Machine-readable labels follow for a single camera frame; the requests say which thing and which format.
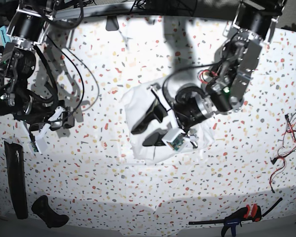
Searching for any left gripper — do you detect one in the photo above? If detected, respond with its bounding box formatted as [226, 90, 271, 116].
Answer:
[131, 83, 216, 147]

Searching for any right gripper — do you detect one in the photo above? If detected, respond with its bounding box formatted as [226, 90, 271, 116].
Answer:
[22, 100, 75, 138]

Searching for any white T-shirt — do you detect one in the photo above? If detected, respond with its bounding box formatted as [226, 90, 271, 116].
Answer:
[120, 78, 214, 165]

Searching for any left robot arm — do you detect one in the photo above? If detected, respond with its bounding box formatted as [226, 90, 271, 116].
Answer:
[131, 0, 286, 151]

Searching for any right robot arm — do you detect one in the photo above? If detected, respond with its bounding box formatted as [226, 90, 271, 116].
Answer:
[0, 0, 74, 132]

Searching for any long black pouch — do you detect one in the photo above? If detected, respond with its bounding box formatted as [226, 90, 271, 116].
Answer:
[4, 141, 28, 220]

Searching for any blue highlighter marker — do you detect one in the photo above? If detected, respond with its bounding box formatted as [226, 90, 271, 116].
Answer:
[0, 26, 11, 47]

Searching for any black orange bar clamp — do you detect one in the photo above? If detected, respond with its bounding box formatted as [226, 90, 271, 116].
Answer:
[188, 204, 262, 237]

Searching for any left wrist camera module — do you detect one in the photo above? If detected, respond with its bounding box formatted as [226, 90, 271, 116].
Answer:
[161, 128, 190, 152]

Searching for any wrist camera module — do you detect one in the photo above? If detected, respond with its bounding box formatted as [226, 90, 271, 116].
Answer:
[28, 135, 47, 155]
[161, 128, 190, 152]

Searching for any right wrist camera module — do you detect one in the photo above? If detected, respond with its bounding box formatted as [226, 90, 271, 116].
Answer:
[28, 135, 47, 155]

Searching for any grey camera stand base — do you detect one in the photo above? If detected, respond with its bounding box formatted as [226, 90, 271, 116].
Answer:
[106, 16, 119, 32]

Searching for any red black wire bundle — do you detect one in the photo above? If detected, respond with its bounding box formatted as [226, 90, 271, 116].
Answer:
[268, 110, 296, 194]

